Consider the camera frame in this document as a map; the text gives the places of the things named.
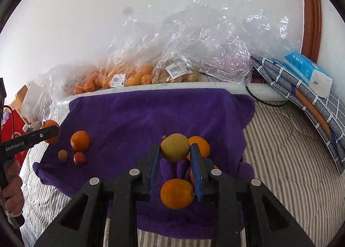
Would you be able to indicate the blue and white tissue pack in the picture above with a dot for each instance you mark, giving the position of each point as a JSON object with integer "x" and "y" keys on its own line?
{"x": 304, "y": 70}

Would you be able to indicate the person's left hand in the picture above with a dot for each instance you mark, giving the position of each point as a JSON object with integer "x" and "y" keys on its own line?
{"x": 13, "y": 190}

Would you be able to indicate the red paper bag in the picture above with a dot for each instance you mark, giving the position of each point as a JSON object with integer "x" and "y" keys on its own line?
{"x": 17, "y": 125}

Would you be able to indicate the purple towel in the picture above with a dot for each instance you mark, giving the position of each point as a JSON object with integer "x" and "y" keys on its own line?
{"x": 121, "y": 117}

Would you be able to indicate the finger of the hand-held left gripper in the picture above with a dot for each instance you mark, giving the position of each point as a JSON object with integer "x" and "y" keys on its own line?
{"x": 47, "y": 133}

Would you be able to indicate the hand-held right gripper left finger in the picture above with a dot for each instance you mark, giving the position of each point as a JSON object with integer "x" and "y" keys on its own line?
{"x": 154, "y": 168}

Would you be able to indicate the white plastic bag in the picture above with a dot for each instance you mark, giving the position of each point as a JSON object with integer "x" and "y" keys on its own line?
{"x": 33, "y": 101}

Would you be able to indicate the small yellow fruit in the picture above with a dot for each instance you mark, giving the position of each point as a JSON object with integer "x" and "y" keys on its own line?
{"x": 63, "y": 154}

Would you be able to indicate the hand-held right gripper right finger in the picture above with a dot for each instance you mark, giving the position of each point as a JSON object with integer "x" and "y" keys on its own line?
{"x": 196, "y": 174}

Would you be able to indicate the orange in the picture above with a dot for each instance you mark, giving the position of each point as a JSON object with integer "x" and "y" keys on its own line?
{"x": 191, "y": 176}
{"x": 80, "y": 140}
{"x": 177, "y": 193}
{"x": 202, "y": 147}
{"x": 50, "y": 124}

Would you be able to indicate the clear bag of small yellow fruits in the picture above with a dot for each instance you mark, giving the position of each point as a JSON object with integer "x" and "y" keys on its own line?
{"x": 178, "y": 73}

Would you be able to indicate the yellow-green round fruit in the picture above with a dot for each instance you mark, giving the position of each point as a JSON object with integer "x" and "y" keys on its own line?
{"x": 175, "y": 147}

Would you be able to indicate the small red fruit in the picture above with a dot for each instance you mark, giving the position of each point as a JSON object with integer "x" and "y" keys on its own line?
{"x": 79, "y": 158}

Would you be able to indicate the clear bag of tangerines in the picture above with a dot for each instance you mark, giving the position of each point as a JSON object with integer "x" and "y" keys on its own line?
{"x": 83, "y": 85}

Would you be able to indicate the brown wooden door frame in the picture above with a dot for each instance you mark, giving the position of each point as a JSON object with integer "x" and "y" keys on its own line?
{"x": 311, "y": 15}

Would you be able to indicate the large crumpled clear plastic bag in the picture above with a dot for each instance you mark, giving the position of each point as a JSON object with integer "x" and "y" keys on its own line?
{"x": 215, "y": 26}

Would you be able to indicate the clear bag of oranges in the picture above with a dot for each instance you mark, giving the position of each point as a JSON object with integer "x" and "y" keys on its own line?
{"x": 129, "y": 74}

